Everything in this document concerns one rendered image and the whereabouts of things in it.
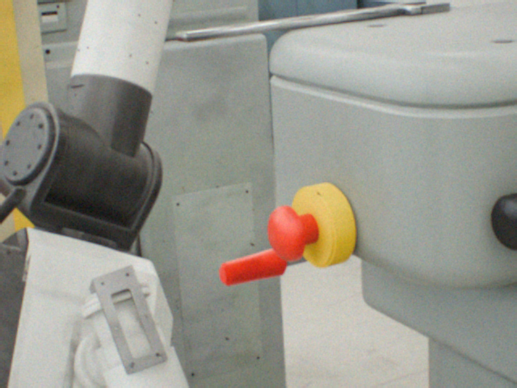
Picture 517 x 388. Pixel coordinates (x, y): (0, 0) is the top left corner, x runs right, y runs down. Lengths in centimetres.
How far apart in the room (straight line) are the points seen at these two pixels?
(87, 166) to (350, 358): 369
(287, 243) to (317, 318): 437
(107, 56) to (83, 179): 13
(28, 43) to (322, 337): 281
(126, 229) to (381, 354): 366
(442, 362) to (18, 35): 169
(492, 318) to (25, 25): 179
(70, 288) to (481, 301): 41
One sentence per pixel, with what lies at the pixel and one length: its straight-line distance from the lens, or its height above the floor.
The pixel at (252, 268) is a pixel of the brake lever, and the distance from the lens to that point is 82.
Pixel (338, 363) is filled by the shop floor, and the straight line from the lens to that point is 461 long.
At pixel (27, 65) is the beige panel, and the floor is 166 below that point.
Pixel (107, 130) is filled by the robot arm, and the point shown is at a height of 177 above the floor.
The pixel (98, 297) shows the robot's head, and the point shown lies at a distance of 87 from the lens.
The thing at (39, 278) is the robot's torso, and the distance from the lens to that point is 98.
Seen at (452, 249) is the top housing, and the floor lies 177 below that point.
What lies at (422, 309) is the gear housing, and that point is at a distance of 84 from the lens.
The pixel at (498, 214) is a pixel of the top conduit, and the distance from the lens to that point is 64.
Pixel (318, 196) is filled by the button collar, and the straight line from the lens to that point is 72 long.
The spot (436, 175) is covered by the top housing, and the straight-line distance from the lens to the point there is 65.
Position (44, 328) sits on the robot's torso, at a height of 162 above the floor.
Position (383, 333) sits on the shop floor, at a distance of 489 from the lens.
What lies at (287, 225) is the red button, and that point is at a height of 177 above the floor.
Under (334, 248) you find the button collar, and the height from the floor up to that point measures 175.
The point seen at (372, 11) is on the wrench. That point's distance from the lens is 85.
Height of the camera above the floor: 198
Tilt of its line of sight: 16 degrees down
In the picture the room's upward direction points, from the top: 4 degrees counter-clockwise
